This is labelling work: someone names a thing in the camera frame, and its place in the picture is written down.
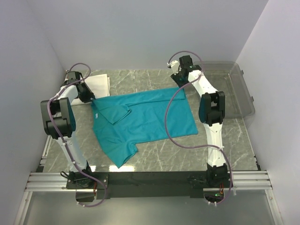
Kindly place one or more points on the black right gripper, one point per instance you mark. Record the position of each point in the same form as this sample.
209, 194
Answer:
179, 78

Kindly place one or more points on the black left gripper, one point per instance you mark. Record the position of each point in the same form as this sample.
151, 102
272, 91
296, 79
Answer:
86, 93

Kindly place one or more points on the teal t shirt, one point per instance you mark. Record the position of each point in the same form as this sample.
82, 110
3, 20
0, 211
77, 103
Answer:
121, 122

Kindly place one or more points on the clear plastic bin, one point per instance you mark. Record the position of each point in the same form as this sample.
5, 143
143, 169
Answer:
227, 76

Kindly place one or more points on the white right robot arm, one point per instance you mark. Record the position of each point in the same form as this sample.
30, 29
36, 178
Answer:
211, 114

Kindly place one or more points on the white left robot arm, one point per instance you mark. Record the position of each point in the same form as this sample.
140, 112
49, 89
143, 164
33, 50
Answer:
59, 123

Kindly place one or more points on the folded white t shirt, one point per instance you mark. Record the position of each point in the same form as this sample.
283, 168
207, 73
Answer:
99, 85

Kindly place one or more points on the black base crossbar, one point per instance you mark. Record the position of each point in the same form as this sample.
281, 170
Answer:
161, 191

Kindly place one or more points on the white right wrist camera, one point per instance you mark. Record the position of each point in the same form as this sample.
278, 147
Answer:
174, 66

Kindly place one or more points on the aluminium frame rail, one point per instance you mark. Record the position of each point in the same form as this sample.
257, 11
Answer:
242, 180

